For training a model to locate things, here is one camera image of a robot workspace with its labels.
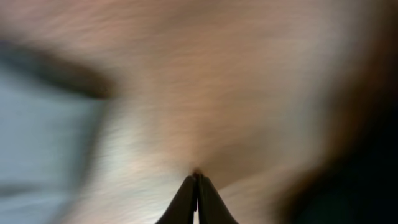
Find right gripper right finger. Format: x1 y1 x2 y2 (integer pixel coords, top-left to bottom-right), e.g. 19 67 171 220
197 174 238 224

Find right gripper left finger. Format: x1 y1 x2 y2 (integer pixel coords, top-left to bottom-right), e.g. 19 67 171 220
156 175 197 224

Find grey shorts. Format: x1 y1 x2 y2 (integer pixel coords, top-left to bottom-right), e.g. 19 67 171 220
1 41 112 224

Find black garment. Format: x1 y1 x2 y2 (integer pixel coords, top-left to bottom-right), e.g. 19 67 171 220
279 102 398 224

